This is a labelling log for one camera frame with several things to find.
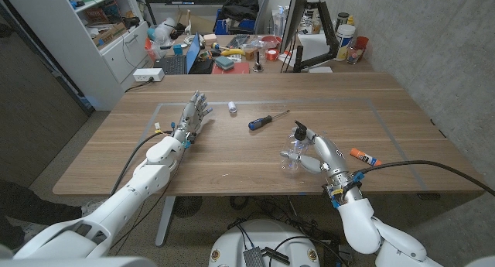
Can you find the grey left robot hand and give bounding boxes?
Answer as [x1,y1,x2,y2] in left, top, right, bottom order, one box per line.
[169,91,213,145]

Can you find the grey table leg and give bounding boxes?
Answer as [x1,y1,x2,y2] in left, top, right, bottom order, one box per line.
[155,196,177,248]

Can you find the red bowl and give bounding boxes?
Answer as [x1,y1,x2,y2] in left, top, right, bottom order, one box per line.
[261,35,283,50]

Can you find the clear spray bottle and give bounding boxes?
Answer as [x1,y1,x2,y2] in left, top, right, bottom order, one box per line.
[272,5,289,38]

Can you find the blue black handle screwdriver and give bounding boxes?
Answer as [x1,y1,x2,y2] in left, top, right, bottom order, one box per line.
[247,109,291,132]

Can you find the person's dark trouser leg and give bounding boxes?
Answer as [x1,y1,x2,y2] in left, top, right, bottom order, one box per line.
[0,180,84,251]

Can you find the black bag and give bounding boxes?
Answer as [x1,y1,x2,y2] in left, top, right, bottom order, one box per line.
[218,0,260,22]

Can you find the grey heat sink module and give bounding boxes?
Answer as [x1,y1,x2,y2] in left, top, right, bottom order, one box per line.
[242,246,267,267]

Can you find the blue bin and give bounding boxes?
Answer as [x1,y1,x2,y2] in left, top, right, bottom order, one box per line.
[213,19,256,36]

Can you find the white power strip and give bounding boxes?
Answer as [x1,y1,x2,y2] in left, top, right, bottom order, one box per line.
[132,67,166,83]

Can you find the green sponge box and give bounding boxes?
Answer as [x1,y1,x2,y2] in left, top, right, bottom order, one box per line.
[214,55,235,71]

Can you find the red cup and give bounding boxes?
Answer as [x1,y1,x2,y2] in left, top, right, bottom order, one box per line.
[354,36,370,53]

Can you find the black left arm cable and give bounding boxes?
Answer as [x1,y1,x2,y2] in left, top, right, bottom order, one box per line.
[110,129,175,194]

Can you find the cardboard box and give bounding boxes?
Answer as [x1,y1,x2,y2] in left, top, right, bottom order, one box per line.
[91,22,128,47]

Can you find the orange glue stick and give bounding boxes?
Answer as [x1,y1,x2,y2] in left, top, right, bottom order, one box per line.
[350,148,382,167]

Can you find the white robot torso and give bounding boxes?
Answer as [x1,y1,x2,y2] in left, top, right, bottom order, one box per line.
[208,219,321,267]

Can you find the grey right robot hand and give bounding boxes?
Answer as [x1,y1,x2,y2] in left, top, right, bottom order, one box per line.
[278,129,364,207]

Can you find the computer monitor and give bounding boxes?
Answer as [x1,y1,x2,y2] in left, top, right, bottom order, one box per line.
[279,0,312,53]

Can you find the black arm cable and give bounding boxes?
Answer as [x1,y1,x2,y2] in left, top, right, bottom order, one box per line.
[110,129,175,194]
[353,159,495,197]

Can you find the clear dispenser bottle black pump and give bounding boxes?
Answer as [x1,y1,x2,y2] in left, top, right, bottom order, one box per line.
[280,119,310,173]

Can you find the red book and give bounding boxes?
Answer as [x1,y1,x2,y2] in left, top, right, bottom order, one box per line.
[211,61,251,75]

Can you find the white labelled canister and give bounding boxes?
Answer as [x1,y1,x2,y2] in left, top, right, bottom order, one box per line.
[333,23,357,62]

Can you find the white shelf cabinet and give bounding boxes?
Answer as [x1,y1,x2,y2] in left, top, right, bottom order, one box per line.
[2,0,154,111]

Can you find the dark canister black lid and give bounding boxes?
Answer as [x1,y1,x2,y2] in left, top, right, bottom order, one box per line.
[335,12,350,32]

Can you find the black round floor fan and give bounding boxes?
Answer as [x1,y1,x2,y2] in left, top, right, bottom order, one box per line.
[172,196,203,219]

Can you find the small black stand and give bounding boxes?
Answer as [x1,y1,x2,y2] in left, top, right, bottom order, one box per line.
[253,51,265,74]

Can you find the open laptop blue screen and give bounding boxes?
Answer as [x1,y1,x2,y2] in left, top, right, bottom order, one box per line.
[153,33,202,76]

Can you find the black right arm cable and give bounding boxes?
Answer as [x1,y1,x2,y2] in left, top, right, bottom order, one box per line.
[353,159,495,197]

